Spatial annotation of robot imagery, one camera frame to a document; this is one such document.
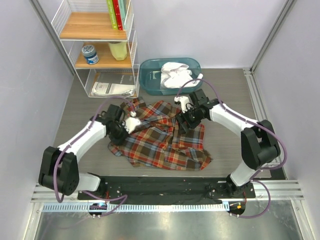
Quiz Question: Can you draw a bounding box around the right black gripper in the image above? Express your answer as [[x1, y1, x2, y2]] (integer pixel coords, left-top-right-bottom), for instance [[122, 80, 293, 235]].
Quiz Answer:
[[175, 105, 204, 135]]

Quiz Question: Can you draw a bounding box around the plaid flannel long sleeve shirt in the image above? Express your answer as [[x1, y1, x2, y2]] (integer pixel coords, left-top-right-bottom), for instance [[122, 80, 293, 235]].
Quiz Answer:
[[108, 97, 213, 171]]

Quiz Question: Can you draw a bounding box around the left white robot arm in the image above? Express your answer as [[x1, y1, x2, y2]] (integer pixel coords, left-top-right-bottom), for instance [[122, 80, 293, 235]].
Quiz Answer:
[[38, 104, 129, 200]]

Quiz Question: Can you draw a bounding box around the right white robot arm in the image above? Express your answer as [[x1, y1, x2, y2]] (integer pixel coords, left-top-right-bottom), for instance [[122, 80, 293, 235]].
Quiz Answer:
[[174, 89, 281, 198]]

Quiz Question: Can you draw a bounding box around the white long sleeve shirt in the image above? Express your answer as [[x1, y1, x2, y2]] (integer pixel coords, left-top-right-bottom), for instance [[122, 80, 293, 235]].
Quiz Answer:
[[160, 62, 204, 89]]

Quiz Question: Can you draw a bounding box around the grey white booklet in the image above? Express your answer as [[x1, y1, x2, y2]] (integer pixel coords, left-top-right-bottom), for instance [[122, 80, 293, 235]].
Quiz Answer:
[[90, 72, 136, 97]]

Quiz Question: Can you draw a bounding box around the teal plastic basin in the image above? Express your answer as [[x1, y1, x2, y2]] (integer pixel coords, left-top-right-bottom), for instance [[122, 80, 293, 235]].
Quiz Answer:
[[138, 57, 202, 96]]

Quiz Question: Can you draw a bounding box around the yellow plastic container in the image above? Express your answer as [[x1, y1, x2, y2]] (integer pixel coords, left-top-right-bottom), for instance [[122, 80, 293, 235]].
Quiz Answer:
[[108, 41, 128, 61]]

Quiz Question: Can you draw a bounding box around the blue white jar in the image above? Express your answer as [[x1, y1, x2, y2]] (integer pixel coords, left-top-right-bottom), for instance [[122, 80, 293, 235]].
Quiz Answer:
[[81, 44, 99, 65]]

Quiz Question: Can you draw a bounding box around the red book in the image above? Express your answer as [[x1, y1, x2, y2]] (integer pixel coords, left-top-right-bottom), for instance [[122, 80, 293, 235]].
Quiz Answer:
[[112, 0, 123, 31]]

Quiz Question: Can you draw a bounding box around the teal book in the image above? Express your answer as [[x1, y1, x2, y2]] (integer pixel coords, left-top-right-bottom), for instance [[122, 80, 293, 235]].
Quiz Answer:
[[118, 0, 127, 26]]

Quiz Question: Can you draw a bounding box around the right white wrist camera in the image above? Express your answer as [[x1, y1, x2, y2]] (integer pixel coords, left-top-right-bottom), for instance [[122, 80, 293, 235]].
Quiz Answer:
[[174, 96, 193, 113]]

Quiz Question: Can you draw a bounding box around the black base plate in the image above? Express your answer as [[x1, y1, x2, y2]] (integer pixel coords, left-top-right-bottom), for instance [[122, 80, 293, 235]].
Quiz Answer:
[[92, 176, 256, 201]]

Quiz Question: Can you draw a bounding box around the white wire wooden shelf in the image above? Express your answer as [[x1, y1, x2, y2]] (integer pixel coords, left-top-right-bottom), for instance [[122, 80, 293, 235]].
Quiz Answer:
[[51, 0, 140, 98]]

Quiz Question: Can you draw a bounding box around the white slotted cable duct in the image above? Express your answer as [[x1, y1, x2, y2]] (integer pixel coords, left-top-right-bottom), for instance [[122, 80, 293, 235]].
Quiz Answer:
[[42, 201, 230, 213]]

